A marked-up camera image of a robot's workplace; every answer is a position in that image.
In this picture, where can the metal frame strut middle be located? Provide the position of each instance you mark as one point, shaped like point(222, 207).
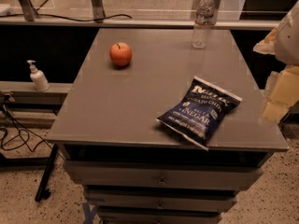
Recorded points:
point(98, 10)

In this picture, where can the metal frame strut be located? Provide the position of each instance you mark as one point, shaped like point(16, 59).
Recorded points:
point(28, 10)
point(98, 10)

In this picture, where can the grey drawer cabinet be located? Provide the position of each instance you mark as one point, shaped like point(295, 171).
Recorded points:
point(158, 132)

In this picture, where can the clear plastic water bottle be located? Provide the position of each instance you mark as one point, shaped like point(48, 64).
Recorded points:
point(202, 23)

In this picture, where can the metal frame strut left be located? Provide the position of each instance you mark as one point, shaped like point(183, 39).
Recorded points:
point(28, 10)

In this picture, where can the black floor stand leg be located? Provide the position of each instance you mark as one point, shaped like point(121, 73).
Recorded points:
point(43, 192)

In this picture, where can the white pump soap bottle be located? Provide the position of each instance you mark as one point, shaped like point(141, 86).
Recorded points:
point(38, 77)

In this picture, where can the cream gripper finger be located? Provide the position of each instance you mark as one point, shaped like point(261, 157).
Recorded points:
point(281, 93)

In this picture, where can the red apple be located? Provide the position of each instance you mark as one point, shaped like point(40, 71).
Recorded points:
point(120, 54)

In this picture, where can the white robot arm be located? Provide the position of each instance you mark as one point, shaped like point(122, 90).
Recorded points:
point(283, 41)

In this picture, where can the blue floor tape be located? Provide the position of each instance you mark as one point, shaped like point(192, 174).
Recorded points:
point(89, 213)

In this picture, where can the blue potato chip bag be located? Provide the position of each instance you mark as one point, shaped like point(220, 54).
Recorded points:
point(198, 115)

